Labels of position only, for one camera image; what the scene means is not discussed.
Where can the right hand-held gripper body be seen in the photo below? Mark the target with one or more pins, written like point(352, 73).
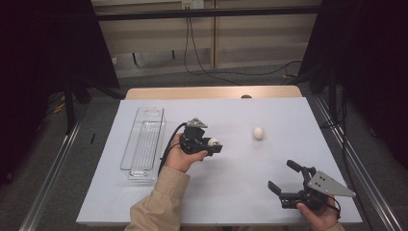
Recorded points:
point(324, 184)

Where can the black curtain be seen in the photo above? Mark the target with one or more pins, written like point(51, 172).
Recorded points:
point(38, 64)
point(369, 64)

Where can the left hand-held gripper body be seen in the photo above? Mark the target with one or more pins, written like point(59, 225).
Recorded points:
point(194, 141)

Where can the light wooden table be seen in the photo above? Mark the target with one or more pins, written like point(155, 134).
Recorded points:
point(192, 92)

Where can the white wall socket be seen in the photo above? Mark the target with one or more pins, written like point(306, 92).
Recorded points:
point(192, 4)

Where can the aluminium frame rail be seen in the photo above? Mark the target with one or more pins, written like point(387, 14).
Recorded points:
point(362, 179)
point(48, 183)

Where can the dark round object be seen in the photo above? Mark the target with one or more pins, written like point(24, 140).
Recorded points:
point(246, 96)

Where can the person's left hand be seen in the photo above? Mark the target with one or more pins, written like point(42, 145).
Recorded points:
point(181, 160)

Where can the person's right hand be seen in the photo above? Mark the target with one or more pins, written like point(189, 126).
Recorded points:
point(322, 219)

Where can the white table sheet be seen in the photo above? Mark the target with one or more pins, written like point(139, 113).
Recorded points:
point(224, 192)

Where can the black metal crossbar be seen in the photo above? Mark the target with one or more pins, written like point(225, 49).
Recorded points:
point(208, 13)

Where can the clear plastic storage bin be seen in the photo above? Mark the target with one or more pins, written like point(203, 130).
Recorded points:
point(142, 147)

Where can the small black object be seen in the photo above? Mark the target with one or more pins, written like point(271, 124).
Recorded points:
point(93, 138)

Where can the black metal stand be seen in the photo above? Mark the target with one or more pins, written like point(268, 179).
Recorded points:
point(69, 109)

